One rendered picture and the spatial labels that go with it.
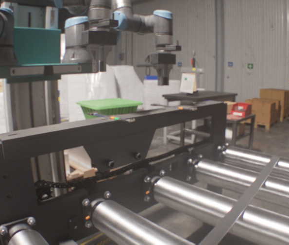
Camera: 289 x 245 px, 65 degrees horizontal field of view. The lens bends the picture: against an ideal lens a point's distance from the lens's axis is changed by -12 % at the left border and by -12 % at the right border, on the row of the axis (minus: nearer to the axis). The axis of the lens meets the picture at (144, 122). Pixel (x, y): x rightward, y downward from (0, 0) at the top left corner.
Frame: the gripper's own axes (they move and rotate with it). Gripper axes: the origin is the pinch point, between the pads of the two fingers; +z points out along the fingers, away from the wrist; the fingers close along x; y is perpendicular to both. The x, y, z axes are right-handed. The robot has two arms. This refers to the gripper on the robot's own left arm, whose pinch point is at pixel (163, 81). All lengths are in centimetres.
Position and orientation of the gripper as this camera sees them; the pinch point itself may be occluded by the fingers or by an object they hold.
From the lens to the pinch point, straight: 120.4
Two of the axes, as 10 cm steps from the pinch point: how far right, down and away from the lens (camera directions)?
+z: 0.0, 9.8, 2.0
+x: -7.2, 1.4, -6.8
